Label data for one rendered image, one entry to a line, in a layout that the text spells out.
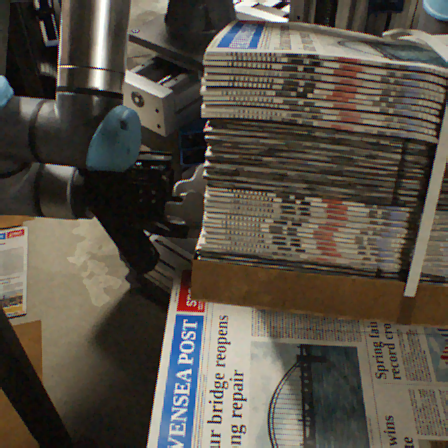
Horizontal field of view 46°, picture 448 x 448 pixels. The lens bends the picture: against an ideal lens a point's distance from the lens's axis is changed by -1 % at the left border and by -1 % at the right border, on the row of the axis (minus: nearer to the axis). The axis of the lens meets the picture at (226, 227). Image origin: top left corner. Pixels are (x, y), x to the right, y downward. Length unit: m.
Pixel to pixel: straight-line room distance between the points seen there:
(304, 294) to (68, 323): 1.22
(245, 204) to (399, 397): 0.24
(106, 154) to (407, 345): 0.38
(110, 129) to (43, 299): 1.17
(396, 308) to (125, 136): 0.33
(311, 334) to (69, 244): 1.36
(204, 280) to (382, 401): 0.21
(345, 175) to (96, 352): 1.22
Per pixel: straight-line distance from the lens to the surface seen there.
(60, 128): 0.61
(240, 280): 0.46
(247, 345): 0.55
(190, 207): 0.63
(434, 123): 0.43
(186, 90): 1.05
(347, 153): 0.42
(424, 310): 0.49
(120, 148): 0.59
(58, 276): 1.75
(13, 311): 1.70
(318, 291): 0.47
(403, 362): 0.57
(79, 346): 1.58
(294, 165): 0.42
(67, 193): 0.68
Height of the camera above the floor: 1.30
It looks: 46 degrees down
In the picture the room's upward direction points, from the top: straight up
